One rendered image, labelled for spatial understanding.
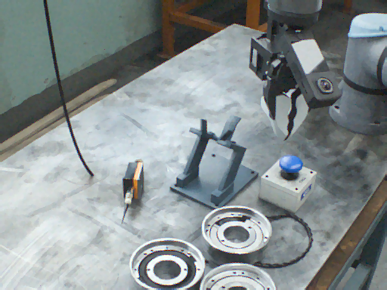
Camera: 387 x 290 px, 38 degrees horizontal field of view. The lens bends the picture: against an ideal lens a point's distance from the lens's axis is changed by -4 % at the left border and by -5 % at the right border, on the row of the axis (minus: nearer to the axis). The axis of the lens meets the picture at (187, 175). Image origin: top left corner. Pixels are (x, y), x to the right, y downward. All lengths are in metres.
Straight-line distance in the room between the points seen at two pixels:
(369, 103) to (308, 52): 0.42
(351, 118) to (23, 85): 1.79
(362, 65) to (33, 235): 0.69
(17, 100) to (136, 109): 1.51
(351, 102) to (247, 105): 0.22
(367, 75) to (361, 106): 0.07
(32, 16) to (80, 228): 1.78
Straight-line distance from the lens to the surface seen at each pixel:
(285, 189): 0.96
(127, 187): 0.97
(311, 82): 0.77
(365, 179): 1.09
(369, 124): 1.20
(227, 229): 0.90
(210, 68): 1.39
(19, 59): 2.63
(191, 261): 0.84
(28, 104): 2.75
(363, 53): 1.15
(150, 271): 0.82
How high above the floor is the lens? 1.43
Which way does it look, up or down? 37 degrees down
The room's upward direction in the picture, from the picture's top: 1 degrees clockwise
